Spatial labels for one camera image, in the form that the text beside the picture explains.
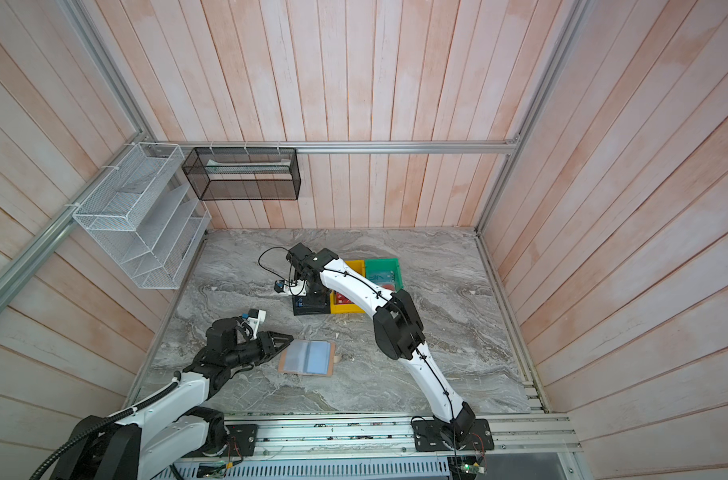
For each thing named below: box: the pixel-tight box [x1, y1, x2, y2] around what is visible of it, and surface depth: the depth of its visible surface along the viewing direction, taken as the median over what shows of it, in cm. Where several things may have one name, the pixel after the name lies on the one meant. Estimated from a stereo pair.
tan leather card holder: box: [278, 340, 341, 376], surface depth 87 cm
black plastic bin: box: [292, 288, 331, 316], surface depth 84 cm
